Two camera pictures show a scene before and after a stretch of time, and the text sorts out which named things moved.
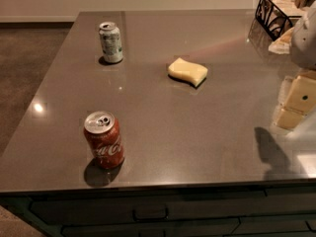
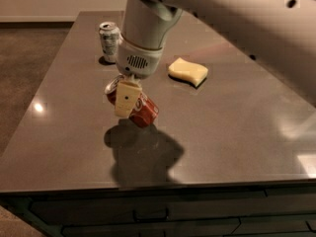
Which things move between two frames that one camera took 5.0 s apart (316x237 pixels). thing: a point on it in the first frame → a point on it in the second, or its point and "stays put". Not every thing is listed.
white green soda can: x=113 y=51 stays put
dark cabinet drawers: x=250 y=210 stays put
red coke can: x=102 y=130 → x=144 y=113
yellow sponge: x=195 y=74 stays put
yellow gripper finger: x=301 y=100 → x=133 y=62
